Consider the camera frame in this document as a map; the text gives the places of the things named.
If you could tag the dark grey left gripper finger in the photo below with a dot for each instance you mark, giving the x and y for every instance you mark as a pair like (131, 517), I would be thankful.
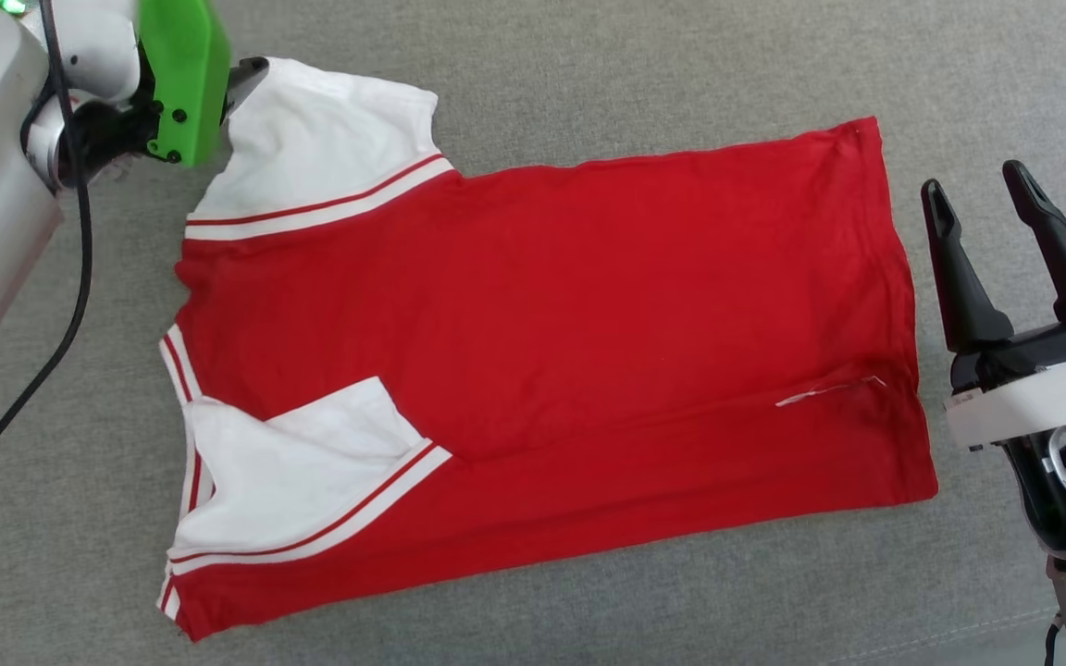
(246, 81)

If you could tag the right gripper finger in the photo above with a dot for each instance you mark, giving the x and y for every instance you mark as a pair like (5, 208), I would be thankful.
(963, 277)
(1060, 250)

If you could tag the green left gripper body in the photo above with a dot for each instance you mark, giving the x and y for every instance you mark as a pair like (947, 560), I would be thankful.
(186, 74)

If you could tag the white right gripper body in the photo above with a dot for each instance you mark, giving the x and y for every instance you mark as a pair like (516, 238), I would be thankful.
(1042, 393)

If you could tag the red and white t-shirt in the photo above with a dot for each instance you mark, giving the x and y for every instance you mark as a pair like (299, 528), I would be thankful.
(542, 305)

